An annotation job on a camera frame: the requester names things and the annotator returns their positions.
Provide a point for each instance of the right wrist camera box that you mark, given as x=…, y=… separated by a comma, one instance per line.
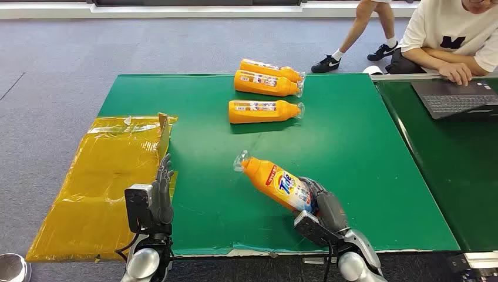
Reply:
x=311, y=229

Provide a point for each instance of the yellow taped flat cardboard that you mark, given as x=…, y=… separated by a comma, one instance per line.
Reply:
x=105, y=187

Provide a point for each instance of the white shoe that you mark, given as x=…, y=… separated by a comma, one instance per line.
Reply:
x=372, y=70

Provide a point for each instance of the person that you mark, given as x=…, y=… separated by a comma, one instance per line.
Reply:
x=360, y=27
x=447, y=35

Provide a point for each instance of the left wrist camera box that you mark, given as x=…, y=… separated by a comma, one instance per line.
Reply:
x=138, y=206

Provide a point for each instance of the large green covered table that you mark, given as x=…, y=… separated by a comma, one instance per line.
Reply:
x=342, y=155

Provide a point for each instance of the round shiny metal dome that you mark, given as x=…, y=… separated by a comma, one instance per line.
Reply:
x=11, y=268

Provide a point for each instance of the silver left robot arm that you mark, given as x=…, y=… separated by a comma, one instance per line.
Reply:
x=143, y=264

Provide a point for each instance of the metal bracket with black block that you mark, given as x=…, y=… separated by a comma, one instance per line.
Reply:
x=472, y=266

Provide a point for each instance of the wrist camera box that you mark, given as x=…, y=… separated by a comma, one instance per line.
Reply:
x=138, y=206
x=311, y=229

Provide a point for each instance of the orange Tide detergent bottle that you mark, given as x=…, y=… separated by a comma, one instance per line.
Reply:
x=278, y=183

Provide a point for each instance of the dark grey laptop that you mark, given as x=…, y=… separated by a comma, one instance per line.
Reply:
x=455, y=101

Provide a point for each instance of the dark green side table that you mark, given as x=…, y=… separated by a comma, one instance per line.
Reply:
x=459, y=175

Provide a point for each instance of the clear tape scrap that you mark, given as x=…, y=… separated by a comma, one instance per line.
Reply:
x=313, y=261

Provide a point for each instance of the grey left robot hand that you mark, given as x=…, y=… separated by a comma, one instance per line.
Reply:
x=162, y=202

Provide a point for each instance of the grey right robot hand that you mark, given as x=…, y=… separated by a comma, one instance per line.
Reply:
x=330, y=212

